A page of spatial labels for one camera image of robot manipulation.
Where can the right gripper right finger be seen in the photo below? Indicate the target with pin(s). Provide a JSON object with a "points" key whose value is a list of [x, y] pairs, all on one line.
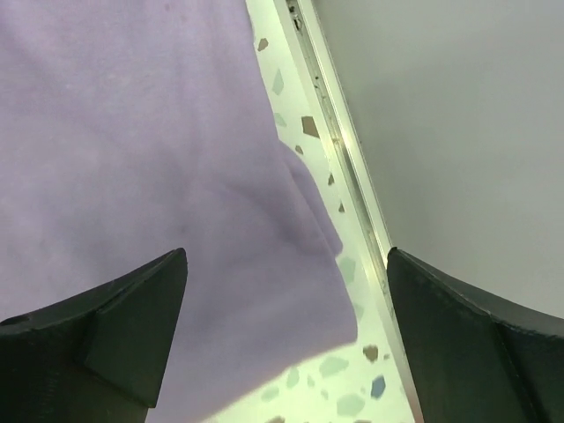
{"points": [[475, 356]]}

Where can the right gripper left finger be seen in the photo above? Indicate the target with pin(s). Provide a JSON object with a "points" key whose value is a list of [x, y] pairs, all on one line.
{"points": [[98, 356]]}

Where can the purple t shirt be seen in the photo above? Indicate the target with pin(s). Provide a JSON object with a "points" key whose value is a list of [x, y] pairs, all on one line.
{"points": [[132, 128]]}

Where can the aluminium frame rail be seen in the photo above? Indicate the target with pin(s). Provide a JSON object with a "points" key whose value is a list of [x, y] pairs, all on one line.
{"points": [[319, 80]]}

